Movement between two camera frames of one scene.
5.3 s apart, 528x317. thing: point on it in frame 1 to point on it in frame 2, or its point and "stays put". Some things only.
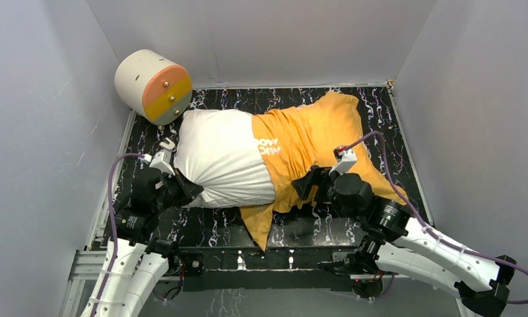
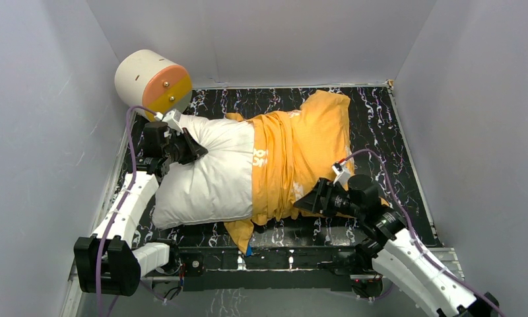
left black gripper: x=176 y=188 to x=187 y=146
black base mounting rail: x=265 y=268 stays put
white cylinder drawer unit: x=154 y=86 stays put
